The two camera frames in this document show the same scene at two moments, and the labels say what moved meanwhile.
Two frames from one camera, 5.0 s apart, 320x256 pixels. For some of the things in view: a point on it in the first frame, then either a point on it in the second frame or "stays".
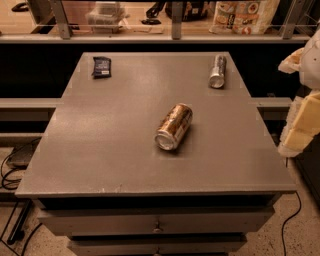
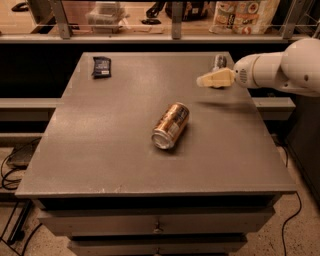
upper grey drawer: (219, 220) stays
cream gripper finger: (302, 124) to (221, 78)
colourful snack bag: (243, 17) stays
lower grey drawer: (157, 245) stays
